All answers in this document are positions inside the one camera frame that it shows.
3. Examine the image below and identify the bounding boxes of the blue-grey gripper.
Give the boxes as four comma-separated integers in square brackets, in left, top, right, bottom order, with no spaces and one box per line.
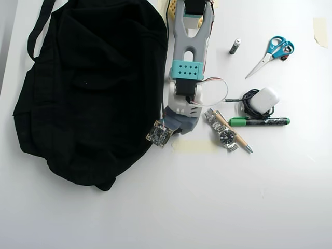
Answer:
[163,105,199,136]

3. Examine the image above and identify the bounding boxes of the black fabric bag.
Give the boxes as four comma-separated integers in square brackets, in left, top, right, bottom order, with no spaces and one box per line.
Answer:
[12,0,169,192]

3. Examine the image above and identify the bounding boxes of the long beige masking tape strip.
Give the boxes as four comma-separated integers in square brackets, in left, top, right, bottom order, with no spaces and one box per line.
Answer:
[172,139,219,154]

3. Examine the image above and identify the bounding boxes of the silver wristwatch black dial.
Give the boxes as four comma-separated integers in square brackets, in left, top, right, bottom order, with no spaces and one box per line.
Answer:
[204,107,239,153]

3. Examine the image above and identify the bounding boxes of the wooden ballpoint pen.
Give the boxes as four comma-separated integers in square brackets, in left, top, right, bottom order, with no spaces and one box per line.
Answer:
[212,108,253,154]

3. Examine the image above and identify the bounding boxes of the green black marker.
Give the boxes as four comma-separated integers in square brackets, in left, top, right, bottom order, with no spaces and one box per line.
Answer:
[228,116,291,127]

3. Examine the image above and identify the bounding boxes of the white charger block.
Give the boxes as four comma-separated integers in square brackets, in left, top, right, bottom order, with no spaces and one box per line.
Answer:
[250,87,280,114]

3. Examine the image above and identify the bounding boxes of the black cylindrical battery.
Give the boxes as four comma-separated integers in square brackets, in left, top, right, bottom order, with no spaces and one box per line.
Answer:
[229,38,242,55]

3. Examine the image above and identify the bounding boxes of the small red black clip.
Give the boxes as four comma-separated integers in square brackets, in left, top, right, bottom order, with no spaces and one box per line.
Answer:
[281,46,293,62]

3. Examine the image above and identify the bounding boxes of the beige masking tape piece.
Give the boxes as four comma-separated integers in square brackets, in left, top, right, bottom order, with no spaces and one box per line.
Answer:
[312,17,329,49]

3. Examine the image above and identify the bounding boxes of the bare camera circuit board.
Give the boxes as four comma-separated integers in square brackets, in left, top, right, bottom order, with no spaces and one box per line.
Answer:
[145,119,174,149]

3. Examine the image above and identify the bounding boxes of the white servo wire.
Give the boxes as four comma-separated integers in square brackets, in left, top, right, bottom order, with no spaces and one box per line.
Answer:
[193,77,230,107]

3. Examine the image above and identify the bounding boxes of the white charger with black cable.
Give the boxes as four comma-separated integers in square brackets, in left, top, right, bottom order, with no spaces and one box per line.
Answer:
[222,89,275,117]

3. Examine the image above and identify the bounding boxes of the thin black camera cable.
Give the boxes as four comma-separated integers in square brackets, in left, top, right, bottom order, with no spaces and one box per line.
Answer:
[164,0,171,44]

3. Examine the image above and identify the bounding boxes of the blue handled scissors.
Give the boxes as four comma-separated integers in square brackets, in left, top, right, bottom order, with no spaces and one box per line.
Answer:
[244,35,295,79]

